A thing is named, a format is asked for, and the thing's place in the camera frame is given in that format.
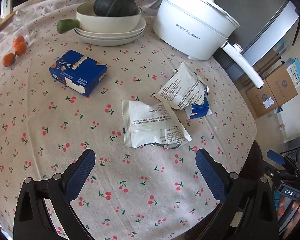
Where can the lower cardboard box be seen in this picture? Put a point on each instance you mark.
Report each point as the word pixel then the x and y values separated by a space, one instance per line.
pixel 262 99

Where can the brown plastic trash bin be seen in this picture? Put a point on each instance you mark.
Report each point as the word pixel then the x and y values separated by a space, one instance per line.
pixel 254 166

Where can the white electric cooking pot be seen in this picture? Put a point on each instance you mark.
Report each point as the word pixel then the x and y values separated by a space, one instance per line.
pixel 198 28

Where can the cardboard box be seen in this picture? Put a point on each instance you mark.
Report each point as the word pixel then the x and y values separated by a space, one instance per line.
pixel 262 99
pixel 281 85

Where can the light blue product box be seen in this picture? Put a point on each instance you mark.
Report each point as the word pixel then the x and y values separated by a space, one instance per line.
pixel 293 69

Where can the upper cardboard box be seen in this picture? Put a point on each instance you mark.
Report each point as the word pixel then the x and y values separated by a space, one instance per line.
pixel 281 85

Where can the wooden lid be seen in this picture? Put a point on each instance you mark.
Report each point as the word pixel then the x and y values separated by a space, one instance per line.
pixel 7 20

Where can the dark grey refrigerator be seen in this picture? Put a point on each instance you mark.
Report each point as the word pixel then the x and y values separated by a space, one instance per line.
pixel 264 25

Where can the white snack wrapper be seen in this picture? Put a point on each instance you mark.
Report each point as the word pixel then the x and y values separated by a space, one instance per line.
pixel 155 125
pixel 184 88

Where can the small orange fruit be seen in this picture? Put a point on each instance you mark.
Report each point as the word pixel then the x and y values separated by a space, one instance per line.
pixel 20 48
pixel 17 40
pixel 8 59

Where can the stacked white plates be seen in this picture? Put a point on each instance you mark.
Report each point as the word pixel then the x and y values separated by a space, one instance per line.
pixel 110 40

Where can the person's right hand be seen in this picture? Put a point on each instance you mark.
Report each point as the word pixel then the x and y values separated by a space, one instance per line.
pixel 285 206

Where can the dark green squash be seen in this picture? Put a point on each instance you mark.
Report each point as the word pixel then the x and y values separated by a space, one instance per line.
pixel 115 8

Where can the cream handled bowl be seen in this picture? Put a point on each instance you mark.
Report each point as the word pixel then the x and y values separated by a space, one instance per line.
pixel 86 20

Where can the cherry print tablecloth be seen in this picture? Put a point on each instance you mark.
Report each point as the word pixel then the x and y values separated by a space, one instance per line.
pixel 144 193

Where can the torn blue small box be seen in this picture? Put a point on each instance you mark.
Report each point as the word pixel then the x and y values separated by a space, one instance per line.
pixel 194 111

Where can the dark blue cookie box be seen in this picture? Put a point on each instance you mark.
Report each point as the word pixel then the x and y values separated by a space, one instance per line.
pixel 78 72

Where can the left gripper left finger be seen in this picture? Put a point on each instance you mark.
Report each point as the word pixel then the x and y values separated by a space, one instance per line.
pixel 32 220

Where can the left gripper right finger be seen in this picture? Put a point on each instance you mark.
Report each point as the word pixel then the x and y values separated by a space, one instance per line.
pixel 246 209

